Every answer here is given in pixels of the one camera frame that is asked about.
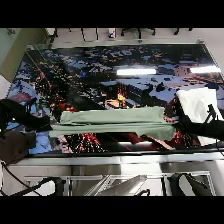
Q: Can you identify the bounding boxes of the silver frame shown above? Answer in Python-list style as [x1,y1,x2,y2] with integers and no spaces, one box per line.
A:
[0,151,224,197]

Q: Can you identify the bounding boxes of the white garment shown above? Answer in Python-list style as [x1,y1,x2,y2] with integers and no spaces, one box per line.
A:
[175,87,224,146]

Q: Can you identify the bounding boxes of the pale green shirt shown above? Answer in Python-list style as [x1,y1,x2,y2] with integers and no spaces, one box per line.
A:
[49,106,177,142]

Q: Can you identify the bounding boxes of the black cable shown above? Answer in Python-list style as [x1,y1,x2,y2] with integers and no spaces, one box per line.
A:
[0,161,44,197]

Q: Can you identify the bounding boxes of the brown garment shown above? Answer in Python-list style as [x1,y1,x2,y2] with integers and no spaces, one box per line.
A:
[0,129,37,166]

